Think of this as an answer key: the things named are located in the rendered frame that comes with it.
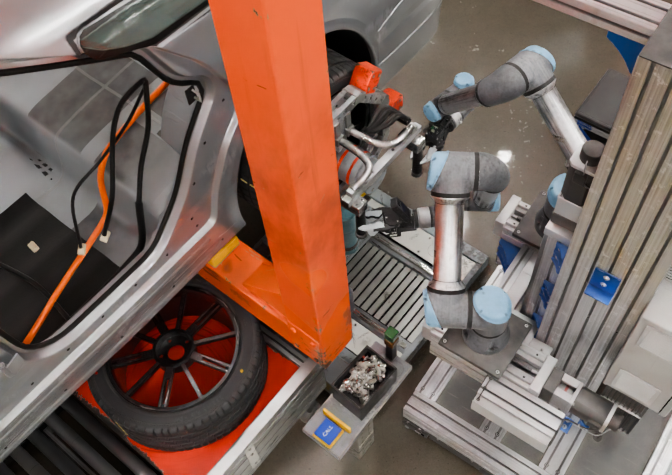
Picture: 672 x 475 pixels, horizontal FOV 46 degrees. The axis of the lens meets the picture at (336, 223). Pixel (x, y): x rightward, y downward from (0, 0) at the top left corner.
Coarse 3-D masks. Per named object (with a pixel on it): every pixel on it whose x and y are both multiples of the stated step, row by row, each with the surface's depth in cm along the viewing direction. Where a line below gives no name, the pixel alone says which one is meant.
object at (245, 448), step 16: (304, 368) 299; (320, 368) 305; (288, 384) 296; (304, 384) 302; (272, 400) 293; (288, 400) 295; (272, 416) 290; (256, 432) 287; (240, 448) 284; (256, 448) 294; (224, 464) 281; (240, 464) 289; (256, 464) 302
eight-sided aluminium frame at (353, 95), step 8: (344, 88) 277; (352, 88) 277; (376, 88) 297; (336, 96) 275; (344, 96) 276; (352, 96) 275; (360, 96) 276; (368, 96) 282; (376, 96) 287; (384, 96) 292; (336, 104) 275; (344, 104) 273; (352, 104) 275; (376, 104) 301; (336, 112) 271; (344, 112) 273; (336, 120) 273; (384, 136) 311; (368, 144) 314; (376, 152) 314; (344, 184) 316
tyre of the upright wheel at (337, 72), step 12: (336, 60) 282; (348, 60) 288; (336, 72) 276; (348, 72) 279; (336, 84) 276; (348, 84) 283; (360, 144) 319; (240, 168) 282; (240, 180) 286; (252, 180) 280; (240, 192) 292; (252, 192) 285; (252, 204) 295
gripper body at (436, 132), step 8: (440, 120) 298; (448, 120) 297; (424, 128) 293; (432, 128) 294; (440, 128) 293; (448, 128) 300; (432, 136) 293; (440, 136) 291; (432, 144) 297; (440, 144) 296
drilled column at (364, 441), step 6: (372, 420) 301; (372, 426) 306; (366, 432) 303; (372, 432) 311; (360, 438) 300; (366, 438) 308; (372, 438) 317; (354, 444) 306; (360, 444) 305; (366, 444) 314; (348, 450) 320; (354, 450) 313; (360, 450) 311; (366, 450) 320; (360, 456) 317
